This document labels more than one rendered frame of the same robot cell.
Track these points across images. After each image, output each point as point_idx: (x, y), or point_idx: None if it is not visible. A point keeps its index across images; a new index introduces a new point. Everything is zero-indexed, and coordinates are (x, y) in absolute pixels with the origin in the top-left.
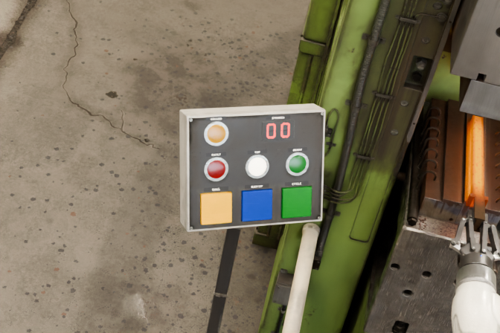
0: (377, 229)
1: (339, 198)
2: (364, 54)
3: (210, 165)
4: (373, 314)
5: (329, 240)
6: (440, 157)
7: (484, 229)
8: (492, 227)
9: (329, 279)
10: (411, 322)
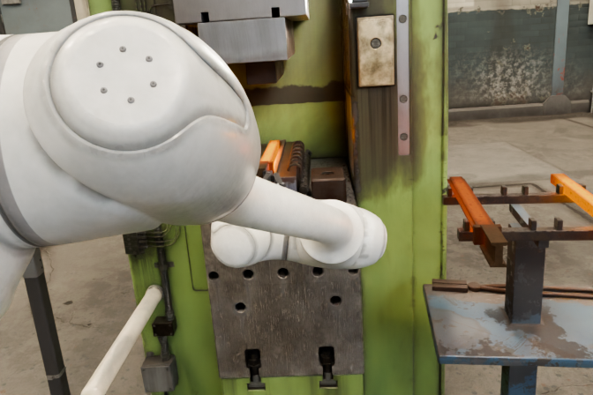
0: None
1: (161, 241)
2: None
3: None
4: (219, 349)
5: (176, 300)
6: None
7: (266, 175)
8: (274, 173)
9: (196, 349)
10: (259, 346)
